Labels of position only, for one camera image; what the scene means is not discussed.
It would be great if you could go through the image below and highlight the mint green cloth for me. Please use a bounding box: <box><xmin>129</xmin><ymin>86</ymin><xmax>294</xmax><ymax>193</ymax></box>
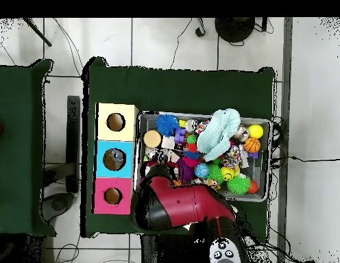
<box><xmin>196</xmin><ymin>108</ymin><xmax>241</xmax><ymax>162</ymax></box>

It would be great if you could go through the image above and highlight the clear plastic packet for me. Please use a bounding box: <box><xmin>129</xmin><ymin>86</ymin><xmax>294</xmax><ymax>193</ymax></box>
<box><xmin>111</xmin><ymin>149</ymin><xmax>126</xmax><ymax>165</ymax></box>

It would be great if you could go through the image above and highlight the clear mesh bin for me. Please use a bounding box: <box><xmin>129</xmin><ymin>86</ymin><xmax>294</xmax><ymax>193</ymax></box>
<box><xmin>133</xmin><ymin>110</ymin><xmax>272</xmax><ymax>203</ymax></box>

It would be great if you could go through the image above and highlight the wooden box with three holes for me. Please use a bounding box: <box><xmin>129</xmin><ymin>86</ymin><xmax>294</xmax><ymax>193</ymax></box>
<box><xmin>91</xmin><ymin>102</ymin><xmax>140</xmax><ymax>215</ymax></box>

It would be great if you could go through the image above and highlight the purple toy block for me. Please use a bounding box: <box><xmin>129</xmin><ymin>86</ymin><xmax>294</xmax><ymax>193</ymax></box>
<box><xmin>173</xmin><ymin>127</ymin><xmax>187</xmax><ymax>145</ymax></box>

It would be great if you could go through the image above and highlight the toy hamburger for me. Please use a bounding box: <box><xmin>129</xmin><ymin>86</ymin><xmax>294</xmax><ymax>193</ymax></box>
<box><xmin>143</xmin><ymin>129</ymin><xmax>162</xmax><ymax>149</ymax></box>

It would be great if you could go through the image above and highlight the blue spiky ball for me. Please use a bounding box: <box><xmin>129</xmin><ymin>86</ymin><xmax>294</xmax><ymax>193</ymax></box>
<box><xmin>155</xmin><ymin>114</ymin><xmax>180</xmax><ymax>137</ymax></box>

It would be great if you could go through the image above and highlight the dark green table cloth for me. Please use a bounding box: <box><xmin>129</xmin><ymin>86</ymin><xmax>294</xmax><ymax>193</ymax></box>
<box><xmin>0</xmin><ymin>59</ymin><xmax>57</xmax><ymax>237</ymax></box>
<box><xmin>81</xmin><ymin>56</ymin><xmax>276</xmax><ymax>238</ymax></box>

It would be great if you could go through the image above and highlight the green spiky ball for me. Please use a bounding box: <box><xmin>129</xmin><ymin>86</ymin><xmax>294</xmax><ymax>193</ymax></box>
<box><xmin>226</xmin><ymin>175</ymin><xmax>252</xmax><ymax>195</ymax></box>

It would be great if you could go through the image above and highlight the orange toy basketball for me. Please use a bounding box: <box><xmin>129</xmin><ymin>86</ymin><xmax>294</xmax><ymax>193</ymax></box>
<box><xmin>243</xmin><ymin>136</ymin><xmax>262</xmax><ymax>153</ymax></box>

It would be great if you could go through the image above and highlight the yellow ball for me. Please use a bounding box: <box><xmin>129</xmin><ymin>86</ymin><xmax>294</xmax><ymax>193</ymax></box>
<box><xmin>247</xmin><ymin>123</ymin><xmax>265</xmax><ymax>139</ymax></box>

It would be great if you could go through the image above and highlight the black upright panel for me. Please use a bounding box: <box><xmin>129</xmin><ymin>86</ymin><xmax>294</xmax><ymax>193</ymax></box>
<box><xmin>66</xmin><ymin>95</ymin><xmax>81</xmax><ymax>194</ymax></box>

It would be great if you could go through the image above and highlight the grey rounded floor base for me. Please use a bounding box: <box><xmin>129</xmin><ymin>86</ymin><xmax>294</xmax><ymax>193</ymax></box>
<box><xmin>39</xmin><ymin>192</ymin><xmax>75</xmax><ymax>223</ymax></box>

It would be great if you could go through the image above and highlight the black round stand base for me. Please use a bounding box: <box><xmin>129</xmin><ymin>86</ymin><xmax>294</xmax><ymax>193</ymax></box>
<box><xmin>214</xmin><ymin>17</ymin><xmax>256</xmax><ymax>43</ymax></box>

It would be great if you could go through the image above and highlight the thin black rod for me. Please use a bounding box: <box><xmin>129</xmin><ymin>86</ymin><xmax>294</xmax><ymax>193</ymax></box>
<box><xmin>22</xmin><ymin>17</ymin><xmax>53</xmax><ymax>47</ymax></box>

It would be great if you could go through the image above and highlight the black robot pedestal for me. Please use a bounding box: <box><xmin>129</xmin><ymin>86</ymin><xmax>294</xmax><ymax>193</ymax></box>
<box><xmin>140</xmin><ymin>234</ymin><xmax>209</xmax><ymax>263</ymax></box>

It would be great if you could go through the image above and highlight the black cable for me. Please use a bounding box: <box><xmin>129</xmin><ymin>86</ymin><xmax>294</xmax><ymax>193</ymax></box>
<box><xmin>271</xmin><ymin>155</ymin><xmax>340</xmax><ymax>163</ymax></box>

